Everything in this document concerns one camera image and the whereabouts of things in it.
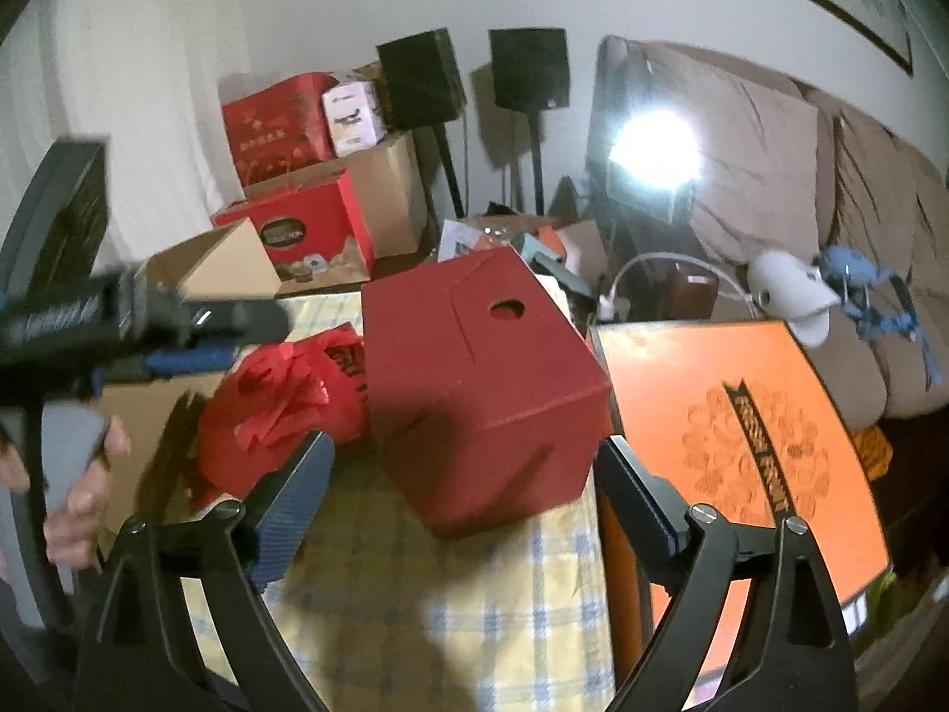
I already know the person's left hand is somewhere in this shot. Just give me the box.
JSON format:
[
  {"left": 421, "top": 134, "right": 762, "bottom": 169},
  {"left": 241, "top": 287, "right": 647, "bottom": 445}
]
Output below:
[{"left": 43, "top": 419, "right": 133, "bottom": 576}]

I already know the orange flat gift box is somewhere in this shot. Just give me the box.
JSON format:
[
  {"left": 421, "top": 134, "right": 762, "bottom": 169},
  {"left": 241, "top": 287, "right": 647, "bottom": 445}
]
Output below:
[{"left": 593, "top": 319, "right": 893, "bottom": 709}]

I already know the dark red box with hole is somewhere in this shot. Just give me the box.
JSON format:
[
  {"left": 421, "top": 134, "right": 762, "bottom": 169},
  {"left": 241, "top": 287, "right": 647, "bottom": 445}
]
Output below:
[{"left": 359, "top": 246, "right": 613, "bottom": 541}]

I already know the white cable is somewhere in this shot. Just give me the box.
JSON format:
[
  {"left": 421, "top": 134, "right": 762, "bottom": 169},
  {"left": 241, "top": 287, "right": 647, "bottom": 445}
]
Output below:
[{"left": 608, "top": 252, "right": 750, "bottom": 313}]

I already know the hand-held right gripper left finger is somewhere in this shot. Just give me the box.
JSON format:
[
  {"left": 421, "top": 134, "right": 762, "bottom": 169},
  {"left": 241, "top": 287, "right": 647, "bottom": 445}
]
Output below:
[{"left": 74, "top": 430, "right": 338, "bottom": 712}]

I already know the black speaker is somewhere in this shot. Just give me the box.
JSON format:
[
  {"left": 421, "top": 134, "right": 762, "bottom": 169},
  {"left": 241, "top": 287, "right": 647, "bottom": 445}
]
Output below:
[
  {"left": 488, "top": 28, "right": 572, "bottom": 112},
  {"left": 377, "top": 28, "right": 467, "bottom": 131}
]

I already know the beige sofa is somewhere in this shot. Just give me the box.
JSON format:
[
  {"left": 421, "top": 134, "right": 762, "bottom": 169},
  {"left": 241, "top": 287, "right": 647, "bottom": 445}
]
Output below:
[{"left": 593, "top": 36, "right": 949, "bottom": 446}]

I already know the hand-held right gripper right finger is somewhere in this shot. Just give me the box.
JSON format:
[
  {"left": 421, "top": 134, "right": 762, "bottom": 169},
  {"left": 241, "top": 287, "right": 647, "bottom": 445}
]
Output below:
[{"left": 597, "top": 436, "right": 857, "bottom": 712}]

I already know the grey handheld device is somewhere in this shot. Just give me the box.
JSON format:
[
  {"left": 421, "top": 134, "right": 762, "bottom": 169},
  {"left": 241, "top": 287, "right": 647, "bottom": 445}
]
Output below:
[{"left": 523, "top": 233, "right": 590, "bottom": 298}]

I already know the small white box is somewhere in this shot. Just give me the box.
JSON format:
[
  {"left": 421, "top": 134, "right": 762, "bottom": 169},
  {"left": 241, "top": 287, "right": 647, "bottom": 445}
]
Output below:
[{"left": 321, "top": 81, "right": 388, "bottom": 158}]

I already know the large brown cardboard box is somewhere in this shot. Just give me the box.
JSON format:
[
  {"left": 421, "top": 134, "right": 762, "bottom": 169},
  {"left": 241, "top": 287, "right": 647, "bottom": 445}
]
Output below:
[{"left": 244, "top": 132, "right": 429, "bottom": 262}]

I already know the blue toy figure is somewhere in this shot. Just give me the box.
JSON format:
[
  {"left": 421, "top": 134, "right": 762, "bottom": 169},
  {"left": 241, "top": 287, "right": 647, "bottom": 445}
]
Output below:
[{"left": 811, "top": 244, "right": 949, "bottom": 387}]

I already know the black speaker stand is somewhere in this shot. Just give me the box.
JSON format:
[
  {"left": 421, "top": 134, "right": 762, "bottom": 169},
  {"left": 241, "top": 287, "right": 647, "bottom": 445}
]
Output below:
[
  {"left": 422, "top": 122, "right": 467, "bottom": 220},
  {"left": 523, "top": 110, "right": 547, "bottom": 218}
]

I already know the white curtain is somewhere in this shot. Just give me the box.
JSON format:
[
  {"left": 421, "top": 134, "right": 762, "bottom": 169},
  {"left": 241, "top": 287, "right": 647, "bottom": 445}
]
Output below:
[{"left": 0, "top": 0, "right": 246, "bottom": 275}]

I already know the red printed gift box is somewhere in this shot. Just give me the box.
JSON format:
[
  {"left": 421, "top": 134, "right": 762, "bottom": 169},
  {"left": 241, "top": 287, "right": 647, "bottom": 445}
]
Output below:
[{"left": 220, "top": 72, "right": 340, "bottom": 190}]

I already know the yellow plaid cloth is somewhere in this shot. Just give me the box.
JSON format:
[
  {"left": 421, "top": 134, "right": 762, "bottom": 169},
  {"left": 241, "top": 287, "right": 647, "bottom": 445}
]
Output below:
[{"left": 181, "top": 289, "right": 620, "bottom": 712}]

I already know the red Collection gift box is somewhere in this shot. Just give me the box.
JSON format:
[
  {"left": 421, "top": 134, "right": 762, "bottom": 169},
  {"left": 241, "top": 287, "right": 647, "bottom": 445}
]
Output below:
[{"left": 211, "top": 170, "right": 378, "bottom": 284}]

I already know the red plastic bag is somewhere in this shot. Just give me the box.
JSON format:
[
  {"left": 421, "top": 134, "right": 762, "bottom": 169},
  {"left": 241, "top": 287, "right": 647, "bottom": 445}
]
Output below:
[{"left": 194, "top": 322, "right": 372, "bottom": 516}]

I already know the cluttered cardboard box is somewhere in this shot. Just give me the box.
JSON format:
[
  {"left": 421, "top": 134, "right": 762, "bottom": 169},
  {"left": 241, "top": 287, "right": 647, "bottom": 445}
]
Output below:
[{"left": 437, "top": 214, "right": 609, "bottom": 268}]

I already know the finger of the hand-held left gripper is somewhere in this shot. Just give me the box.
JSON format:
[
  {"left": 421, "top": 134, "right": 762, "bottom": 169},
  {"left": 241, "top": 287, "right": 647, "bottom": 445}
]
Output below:
[
  {"left": 178, "top": 298, "right": 292, "bottom": 348},
  {"left": 104, "top": 345, "right": 240, "bottom": 383}
]

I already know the bright lamp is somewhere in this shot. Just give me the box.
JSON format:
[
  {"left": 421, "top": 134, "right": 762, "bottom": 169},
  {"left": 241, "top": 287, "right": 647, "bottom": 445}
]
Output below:
[{"left": 585, "top": 107, "right": 705, "bottom": 227}]

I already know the white plastic device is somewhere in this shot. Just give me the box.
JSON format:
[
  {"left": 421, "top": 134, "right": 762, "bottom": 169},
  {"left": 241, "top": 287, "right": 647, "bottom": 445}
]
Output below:
[{"left": 745, "top": 250, "right": 840, "bottom": 348}]

